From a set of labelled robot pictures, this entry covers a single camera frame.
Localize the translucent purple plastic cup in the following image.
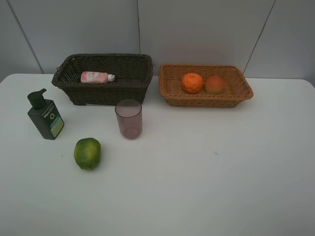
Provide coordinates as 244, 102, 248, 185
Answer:
115, 99, 142, 140

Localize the orange mandarin fruit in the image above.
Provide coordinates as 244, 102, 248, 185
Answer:
181, 73, 203, 94

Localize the red yellow peach fruit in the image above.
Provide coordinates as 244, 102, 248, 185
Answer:
205, 75, 225, 94

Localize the pink squeeze bottle white cap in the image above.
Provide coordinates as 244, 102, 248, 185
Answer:
80, 71, 115, 84

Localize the dark green pump bottle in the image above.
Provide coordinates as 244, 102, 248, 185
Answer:
27, 88, 64, 140

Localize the light orange wicker basket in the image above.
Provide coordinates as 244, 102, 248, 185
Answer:
158, 63, 253, 108

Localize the dark brown wicker basket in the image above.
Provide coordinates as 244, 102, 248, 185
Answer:
52, 54, 153, 106

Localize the green citrus fruit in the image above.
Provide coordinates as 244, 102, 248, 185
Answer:
74, 138, 101, 171

